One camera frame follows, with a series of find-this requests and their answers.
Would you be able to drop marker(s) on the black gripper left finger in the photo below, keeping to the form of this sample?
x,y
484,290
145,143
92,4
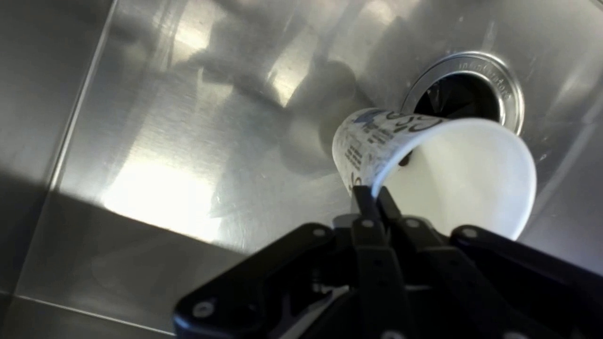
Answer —
x,y
301,283

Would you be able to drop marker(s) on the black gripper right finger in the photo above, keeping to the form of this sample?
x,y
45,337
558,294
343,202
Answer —
x,y
501,283

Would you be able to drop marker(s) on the white printed coffee cup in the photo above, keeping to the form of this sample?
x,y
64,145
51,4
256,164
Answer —
x,y
463,181

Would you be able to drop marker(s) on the stainless steel sink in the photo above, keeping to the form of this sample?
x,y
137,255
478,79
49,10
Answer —
x,y
156,157

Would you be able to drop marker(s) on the metal sink drain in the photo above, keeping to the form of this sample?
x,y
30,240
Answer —
x,y
467,72

